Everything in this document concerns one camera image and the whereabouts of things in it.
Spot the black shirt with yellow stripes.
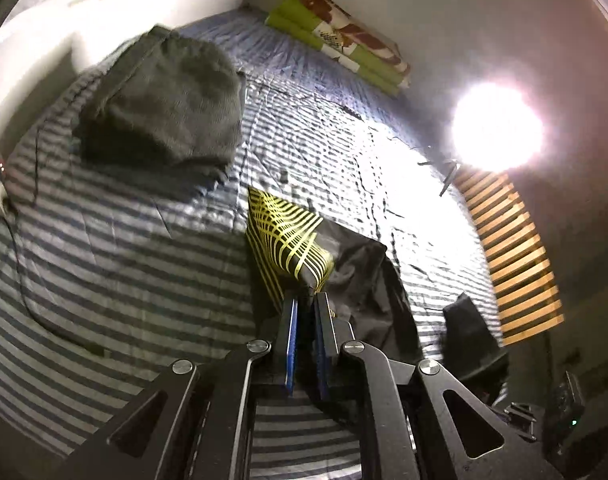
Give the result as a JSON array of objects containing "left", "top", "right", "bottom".
[{"left": 245, "top": 185, "right": 425, "bottom": 426}]

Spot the black garment at bed edge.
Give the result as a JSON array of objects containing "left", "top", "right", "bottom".
[{"left": 441, "top": 292, "right": 509, "bottom": 388}]

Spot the blue white striped bedspread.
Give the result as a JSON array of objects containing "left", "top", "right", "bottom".
[{"left": 0, "top": 11, "right": 500, "bottom": 460}]

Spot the black tripod of light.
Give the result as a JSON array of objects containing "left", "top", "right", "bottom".
[{"left": 418, "top": 158, "right": 462, "bottom": 197}]

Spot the dark grey folded garment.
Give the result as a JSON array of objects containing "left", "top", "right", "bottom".
[{"left": 74, "top": 26, "right": 245, "bottom": 174}]

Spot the wooden slatted bed frame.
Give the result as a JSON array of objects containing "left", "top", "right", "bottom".
[{"left": 455, "top": 167, "right": 564, "bottom": 346}]

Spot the bright ring light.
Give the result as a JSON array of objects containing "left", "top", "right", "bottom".
[{"left": 450, "top": 81, "right": 544, "bottom": 172}]

